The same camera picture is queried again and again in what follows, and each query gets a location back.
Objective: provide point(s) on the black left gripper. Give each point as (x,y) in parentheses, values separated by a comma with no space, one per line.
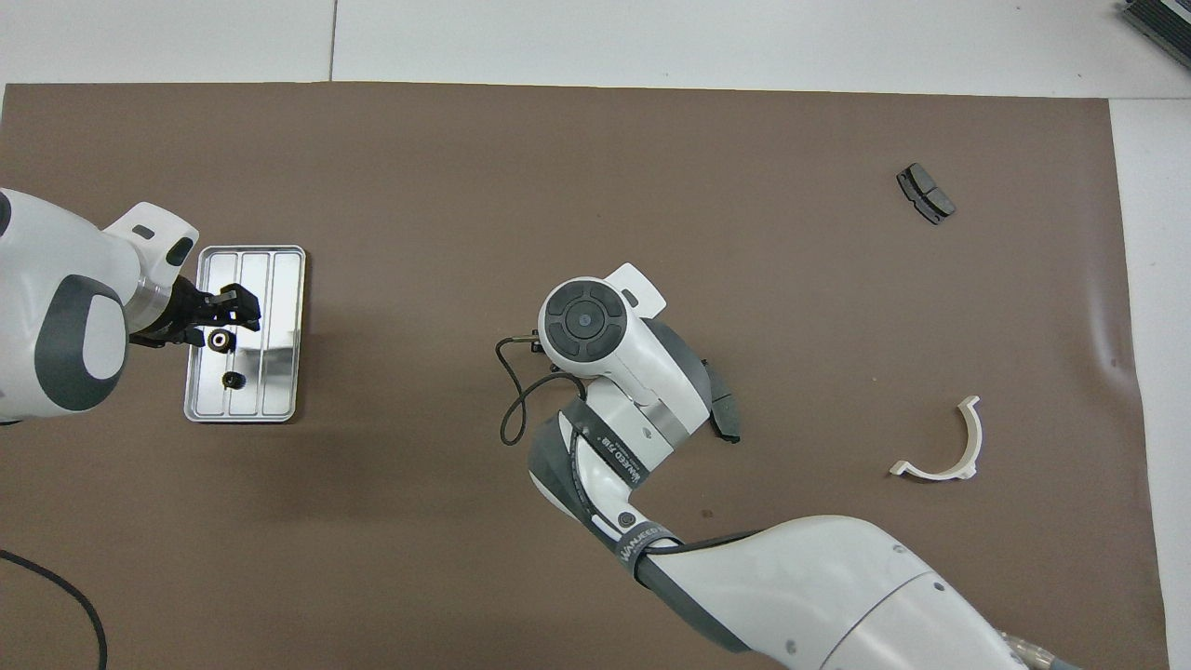
(181,312)

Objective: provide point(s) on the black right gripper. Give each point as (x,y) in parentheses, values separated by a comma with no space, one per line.
(539,342)

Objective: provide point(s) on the large black bearing gear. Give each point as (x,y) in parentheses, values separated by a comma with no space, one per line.
(220,341)

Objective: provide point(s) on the small black bearing gear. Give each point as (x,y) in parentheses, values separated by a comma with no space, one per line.
(233,380)

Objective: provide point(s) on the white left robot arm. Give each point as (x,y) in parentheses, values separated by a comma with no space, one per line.
(56,279)

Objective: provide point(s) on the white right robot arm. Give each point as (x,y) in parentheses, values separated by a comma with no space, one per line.
(651,372)

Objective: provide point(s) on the silver metal tray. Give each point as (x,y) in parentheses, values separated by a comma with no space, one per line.
(279,372)

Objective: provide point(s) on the brown table mat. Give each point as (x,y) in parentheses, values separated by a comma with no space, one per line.
(558,186)

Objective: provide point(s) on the long grey brake pad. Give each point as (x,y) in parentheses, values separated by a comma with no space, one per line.
(728,414)

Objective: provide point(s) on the short grey brake pad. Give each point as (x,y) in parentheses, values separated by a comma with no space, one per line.
(926,193)

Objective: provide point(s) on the dark grey ribbed device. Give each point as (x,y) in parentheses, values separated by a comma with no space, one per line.
(1163,23)

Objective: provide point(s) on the white curved plastic bracket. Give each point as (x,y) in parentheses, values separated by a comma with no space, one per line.
(972,442)

